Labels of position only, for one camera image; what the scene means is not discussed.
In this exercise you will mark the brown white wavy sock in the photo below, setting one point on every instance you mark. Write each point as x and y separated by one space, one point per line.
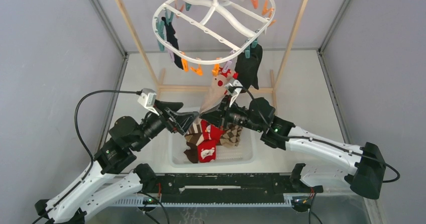
194 135

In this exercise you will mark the brown striped sock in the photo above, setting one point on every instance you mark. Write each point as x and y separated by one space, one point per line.
192 152

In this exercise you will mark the red sock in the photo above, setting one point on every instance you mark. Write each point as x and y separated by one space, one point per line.
210 132
207 151

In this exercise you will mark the white oval clip hanger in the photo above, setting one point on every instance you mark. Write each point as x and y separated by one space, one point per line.
236 25

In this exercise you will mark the white cable duct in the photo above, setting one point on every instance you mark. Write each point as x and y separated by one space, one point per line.
143 200

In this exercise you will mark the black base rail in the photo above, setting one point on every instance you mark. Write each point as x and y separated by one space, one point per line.
240 186

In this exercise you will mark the white plastic laundry basket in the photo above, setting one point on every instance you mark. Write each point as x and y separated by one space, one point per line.
242 154

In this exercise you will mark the black sock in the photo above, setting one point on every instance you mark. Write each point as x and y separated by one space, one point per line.
247 68

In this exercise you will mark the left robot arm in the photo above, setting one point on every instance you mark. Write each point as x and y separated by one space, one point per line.
85 196

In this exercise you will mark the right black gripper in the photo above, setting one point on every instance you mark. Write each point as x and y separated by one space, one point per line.
220 115

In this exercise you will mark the argyle brown sock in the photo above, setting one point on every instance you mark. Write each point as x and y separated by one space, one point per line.
231 136

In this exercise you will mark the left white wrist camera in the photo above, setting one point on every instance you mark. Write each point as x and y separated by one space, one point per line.
147 99

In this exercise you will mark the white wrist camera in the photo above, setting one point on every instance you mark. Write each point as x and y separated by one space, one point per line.
234 88
147 99

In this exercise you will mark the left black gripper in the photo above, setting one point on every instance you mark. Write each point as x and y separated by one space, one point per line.
183 120

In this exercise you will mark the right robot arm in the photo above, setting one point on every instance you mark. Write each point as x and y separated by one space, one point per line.
361 168

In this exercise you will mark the santa pattern dark sock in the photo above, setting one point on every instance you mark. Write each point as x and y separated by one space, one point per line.
171 38

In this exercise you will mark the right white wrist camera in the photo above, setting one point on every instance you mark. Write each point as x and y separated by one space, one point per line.
234 88

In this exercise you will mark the beige sock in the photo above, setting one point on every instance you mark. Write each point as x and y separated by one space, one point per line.
217 89

